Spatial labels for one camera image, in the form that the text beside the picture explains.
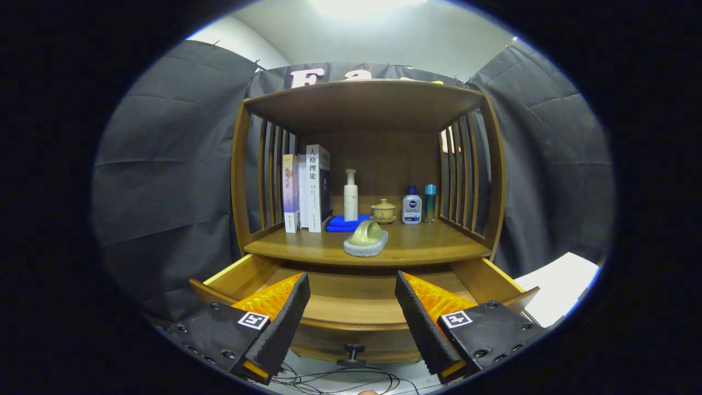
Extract white blue pump bottle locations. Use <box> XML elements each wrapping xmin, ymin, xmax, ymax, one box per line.
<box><xmin>401</xmin><ymin>185</ymin><xmax>422</xmax><ymax>225</ymax></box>

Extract tall white pump bottle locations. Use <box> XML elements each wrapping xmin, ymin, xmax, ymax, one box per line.
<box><xmin>343</xmin><ymin>169</ymin><xmax>359</xmax><ymax>222</ymax></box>

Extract purple book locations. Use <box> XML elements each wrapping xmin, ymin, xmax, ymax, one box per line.
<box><xmin>282</xmin><ymin>154</ymin><xmax>300</xmax><ymax>234</ymax></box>

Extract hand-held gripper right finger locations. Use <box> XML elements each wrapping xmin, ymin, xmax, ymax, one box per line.
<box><xmin>395</xmin><ymin>270</ymin><xmax>549</xmax><ymax>385</ymax></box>

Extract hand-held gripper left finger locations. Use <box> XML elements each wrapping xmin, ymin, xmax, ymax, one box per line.
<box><xmin>159</xmin><ymin>273</ymin><xmax>312</xmax><ymax>386</ymax></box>

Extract teal bottle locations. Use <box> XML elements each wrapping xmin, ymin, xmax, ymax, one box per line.
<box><xmin>423</xmin><ymin>184</ymin><xmax>437</xmax><ymax>224</ymax></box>

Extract thick white book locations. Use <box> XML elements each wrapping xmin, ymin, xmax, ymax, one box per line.
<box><xmin>306</xmin><ymin>144</ymin><xmax>332</xmax><ymax>233</ymax></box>

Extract wooden countertop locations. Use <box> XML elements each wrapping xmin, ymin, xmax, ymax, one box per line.
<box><xmin>244</xmin><ymin>217</ymin><xmax>491</xmax><ymax>268</ymax></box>

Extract white side cabinet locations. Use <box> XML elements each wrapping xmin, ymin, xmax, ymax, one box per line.
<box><xmin>513</xmin><ymin>252</ymin><xmax>601</xmax><ymax>328</ymax></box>

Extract blue folded cloth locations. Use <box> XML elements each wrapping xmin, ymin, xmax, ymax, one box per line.
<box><xmin>326</xmin><ymin>214</ymin><xmax>371</xmax><ymax>233</ymax></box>

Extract yellow lidded teacup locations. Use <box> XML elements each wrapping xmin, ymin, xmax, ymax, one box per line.
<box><xmin>371</xmin><ymin>199</ymin><xmax>398</xmax><ymax>224</ymax></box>

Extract black cables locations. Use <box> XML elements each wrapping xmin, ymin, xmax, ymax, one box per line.
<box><xmin>271</xmin><ymin>365</ymin><xmax>423</xmax><ymax>395</ymax></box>

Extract thin white book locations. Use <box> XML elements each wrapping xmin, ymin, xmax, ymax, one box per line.
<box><xmin>298</xmin><ymin>155</ymin><xmax>309</xmax><ymax>229</ymax></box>

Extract wooden drawer with black knob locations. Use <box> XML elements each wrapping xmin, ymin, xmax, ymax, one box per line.
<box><xmin>189</xmin><ymin>253</ymin><xmax>541</xmax><ymax>367</ymax></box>

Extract wooden cabinet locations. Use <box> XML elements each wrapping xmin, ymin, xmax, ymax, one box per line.
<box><xmin>230</xmin><ymin>78</ymin><xmax>506</xmax><ymax>275</ymax></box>

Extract green handled scrub brush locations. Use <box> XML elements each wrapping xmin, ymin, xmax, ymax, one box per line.
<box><xmin>343</xmin><ymin>219</ymin><xmax>389</xmax><ymax>257</ymax></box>

